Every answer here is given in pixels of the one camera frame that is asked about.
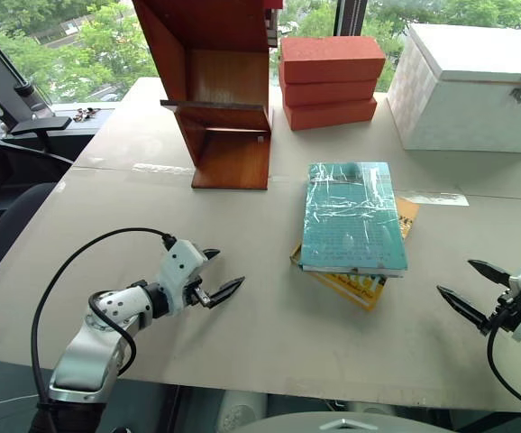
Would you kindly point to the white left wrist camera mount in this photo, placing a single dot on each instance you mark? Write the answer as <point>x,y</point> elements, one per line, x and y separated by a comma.
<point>180,266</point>

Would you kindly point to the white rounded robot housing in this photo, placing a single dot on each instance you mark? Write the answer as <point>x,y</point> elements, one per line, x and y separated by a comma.
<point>242,412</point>

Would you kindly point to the small dark windowsill clutter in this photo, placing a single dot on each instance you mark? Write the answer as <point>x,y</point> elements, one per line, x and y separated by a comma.
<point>85,113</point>

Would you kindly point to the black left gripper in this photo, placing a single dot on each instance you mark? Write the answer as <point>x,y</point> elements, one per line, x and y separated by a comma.
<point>198,294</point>

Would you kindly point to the black office chair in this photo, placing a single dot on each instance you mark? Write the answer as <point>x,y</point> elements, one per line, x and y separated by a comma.
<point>8,212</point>

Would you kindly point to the dark window frame post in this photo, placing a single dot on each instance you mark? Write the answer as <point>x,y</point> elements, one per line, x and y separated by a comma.
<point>351,18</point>

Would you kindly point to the yellow paperback book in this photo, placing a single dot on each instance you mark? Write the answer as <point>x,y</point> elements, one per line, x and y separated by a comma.
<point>359,288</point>

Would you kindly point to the teal plastic-wrapped book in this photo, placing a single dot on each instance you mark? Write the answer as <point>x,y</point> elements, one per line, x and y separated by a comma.
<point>353,216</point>

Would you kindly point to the brown wooden bookshelf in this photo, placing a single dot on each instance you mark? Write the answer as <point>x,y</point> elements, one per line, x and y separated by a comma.
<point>229,90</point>

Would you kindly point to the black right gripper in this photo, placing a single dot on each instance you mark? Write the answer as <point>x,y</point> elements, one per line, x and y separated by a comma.
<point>509,311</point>

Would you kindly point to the orange brick block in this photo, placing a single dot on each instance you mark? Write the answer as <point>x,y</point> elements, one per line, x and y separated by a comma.
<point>332,117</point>
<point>328,94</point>
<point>332,56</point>

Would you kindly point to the white lidded box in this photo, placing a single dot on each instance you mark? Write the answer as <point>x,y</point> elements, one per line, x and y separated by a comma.
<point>472,108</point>

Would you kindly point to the clear plastic wrapper scrap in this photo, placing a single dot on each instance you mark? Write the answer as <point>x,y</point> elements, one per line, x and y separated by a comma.
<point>436,198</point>

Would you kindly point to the grey rounded robot torso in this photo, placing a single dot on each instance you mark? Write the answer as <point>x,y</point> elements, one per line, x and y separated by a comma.
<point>341,426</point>

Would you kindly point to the black chair armrest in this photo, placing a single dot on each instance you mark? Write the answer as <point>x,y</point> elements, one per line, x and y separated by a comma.
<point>39,125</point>

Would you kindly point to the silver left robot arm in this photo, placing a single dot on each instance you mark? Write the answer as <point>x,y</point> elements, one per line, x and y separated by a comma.
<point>85,352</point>

